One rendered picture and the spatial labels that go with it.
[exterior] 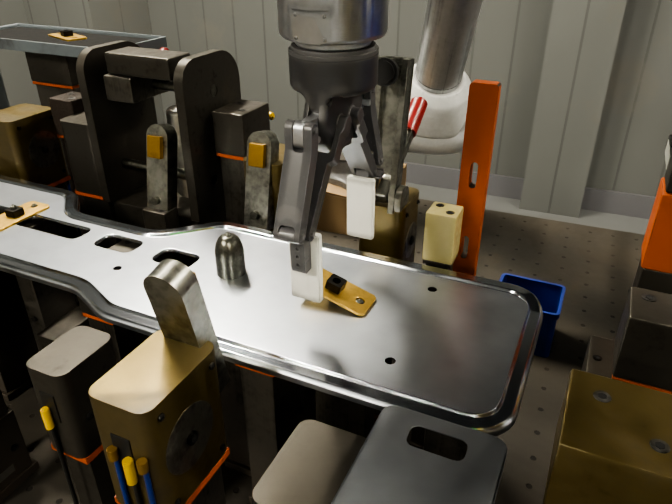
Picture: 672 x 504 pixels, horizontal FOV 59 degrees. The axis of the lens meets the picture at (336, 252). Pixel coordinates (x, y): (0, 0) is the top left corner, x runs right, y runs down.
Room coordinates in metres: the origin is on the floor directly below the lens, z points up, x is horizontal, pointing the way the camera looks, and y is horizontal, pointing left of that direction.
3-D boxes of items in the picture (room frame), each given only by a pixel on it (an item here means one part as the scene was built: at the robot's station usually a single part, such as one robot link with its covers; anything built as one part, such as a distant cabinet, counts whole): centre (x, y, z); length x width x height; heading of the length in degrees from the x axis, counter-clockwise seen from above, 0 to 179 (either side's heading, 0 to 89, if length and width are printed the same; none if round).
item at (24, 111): (0.94, 0.50, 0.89); 0.12 x 0.08 x 0.38; 155
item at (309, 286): (0.46, 0.03, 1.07); 0.03 x 0.01 x 0.07; 65
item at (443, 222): (0.60, -0.12, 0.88); 0.04 x 0.04 x 0.37; 65
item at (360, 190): (0.57, -0.03, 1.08); 0.03 x 0.01 x 0.07; 65
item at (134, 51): (0.86, 0.25, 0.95); 0.18 x 0.13 x 0.49; 65
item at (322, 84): (0.51, 0.00, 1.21); 0.08 x 0.07 x 0.09; 155
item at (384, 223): (0.68, -0.07, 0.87); 0.10 x 0.07 x 0.35; 155
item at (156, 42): (1.11, 0.49, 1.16); 0.37 x 0.14 x 0.02; 65
